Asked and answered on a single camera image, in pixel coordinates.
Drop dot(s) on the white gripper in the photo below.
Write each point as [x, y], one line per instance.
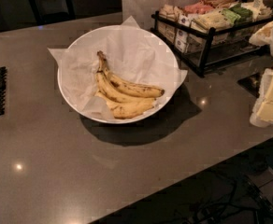
[262, 112]

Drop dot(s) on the spotted banana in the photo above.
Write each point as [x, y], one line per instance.
[127, 110]
[125, 86]
[108, 90]

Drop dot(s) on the spotted banana bottom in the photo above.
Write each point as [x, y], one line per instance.
[127, 110]

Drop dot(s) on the white bowl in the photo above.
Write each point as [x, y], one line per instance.
[80, 106]

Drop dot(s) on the green tea packets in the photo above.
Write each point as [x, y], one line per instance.
[237, 14]

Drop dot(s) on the white paper liner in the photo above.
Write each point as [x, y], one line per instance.
[136, 53]

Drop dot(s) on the dark appliance in background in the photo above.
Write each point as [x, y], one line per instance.
[52, 11]

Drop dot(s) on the black wire condiment rack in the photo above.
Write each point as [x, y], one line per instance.
[210, 50]

